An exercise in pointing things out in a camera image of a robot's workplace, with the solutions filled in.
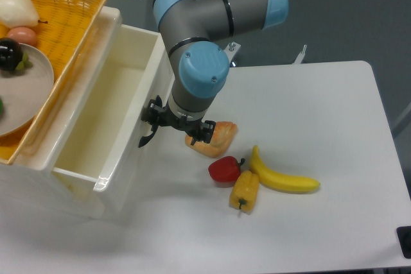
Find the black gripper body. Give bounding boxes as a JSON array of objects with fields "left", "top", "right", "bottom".
[{"left": 159, "top": 107, "right": 205, "bottom": 133}]

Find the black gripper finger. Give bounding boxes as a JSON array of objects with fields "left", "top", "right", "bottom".
[
  {"left": 141, "top": 95, "right": 166, "bottom": 133},
  {"left": 189, "top": 120, "right": 216, "bottom": 145}
]

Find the black top drawer handle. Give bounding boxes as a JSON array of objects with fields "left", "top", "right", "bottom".
[{"left": 138, "top": 125, "right": 158, "bottom": 148}]

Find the white drawer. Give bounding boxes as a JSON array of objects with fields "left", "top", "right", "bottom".
[{"left": 52, "top": 25, "right": 173, "bottom": 218}]

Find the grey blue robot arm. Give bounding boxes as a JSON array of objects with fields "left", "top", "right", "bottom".
[{"left": 141, "top": 0, "right": 289, "bottom": 143}]

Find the white drawer cabinet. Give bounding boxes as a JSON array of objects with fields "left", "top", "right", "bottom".
[{"left": 1, "top": 6, "right": 122, "bottom": 218}]

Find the pastry bread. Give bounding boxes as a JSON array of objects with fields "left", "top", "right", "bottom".
[{"left": 185, "top": 121, "right": 238, "bottom": 158}]

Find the red bell pepper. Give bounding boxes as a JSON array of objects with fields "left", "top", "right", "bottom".
[{"left": 208, "top": 156, "right": 245, "bottom": 187}]

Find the yellow bell pepper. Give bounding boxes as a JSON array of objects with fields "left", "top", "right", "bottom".
[{"left": 229, "top": 171, "right": 259, "bottom": 213}]

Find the yellow banana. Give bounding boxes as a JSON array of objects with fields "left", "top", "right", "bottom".
[{"left": 249, "top": 145, "right": 320, "bottom": 193}]

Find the grey plate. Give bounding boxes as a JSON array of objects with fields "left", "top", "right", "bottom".
[{"left": 1, "top": 44, "right": 55, "bottom": 136}]

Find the yellow woven basket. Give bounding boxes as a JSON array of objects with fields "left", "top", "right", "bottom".
[{"left": 1, "top": 0, "right": 107, "bottom": 165}]

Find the green vegetable piece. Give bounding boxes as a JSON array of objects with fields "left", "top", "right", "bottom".
[{"left": 0, "top": 98, "right": 4, "bottom": 118}]

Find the dark purple mangosteen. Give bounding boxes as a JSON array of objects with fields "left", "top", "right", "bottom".
[{"left": 0, "top": 37, "right": 23, "bottom": 71}]

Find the white pear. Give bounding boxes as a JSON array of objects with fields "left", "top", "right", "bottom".
[{"left": 1, "top": 0, "right": 48, "bottom": 28}]

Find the black device at table edge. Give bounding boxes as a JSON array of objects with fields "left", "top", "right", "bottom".
[{"left": 396, "top": 226, "right": 411, "bottom": 259}]

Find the white metal mounting bracket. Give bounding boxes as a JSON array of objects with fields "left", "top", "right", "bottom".
[{"left": 224, "top": 42, "right": 241, "bottom": 67}]

